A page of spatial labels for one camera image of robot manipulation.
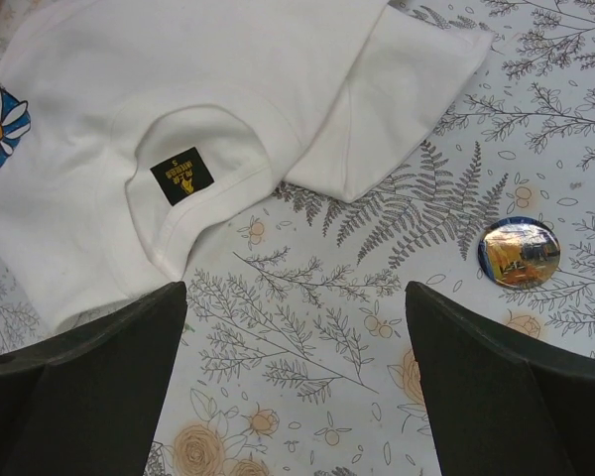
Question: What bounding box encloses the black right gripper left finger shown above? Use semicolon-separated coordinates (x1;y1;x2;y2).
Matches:
0;282;186;475

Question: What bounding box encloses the white t-shirt with flower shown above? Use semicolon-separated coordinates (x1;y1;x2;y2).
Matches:
0;1;494;329

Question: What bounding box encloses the round shiny brooch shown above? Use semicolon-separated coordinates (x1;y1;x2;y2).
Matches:
477;216;561;290

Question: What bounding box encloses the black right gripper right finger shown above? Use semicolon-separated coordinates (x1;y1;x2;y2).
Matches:
406;282;595;475

